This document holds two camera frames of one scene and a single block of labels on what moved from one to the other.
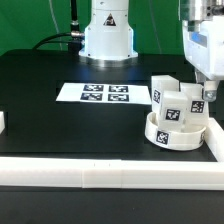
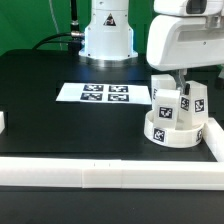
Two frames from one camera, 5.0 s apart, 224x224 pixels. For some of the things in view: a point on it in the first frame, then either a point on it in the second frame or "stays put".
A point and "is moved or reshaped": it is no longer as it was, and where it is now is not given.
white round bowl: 173,139 is moved or reshaped
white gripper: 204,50 to 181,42
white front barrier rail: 111,173 stays put
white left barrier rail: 2,122 stays put
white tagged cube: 174,110 is moved or reshaped
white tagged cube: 197,111 is moved or reshaped
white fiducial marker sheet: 104,93 stays put
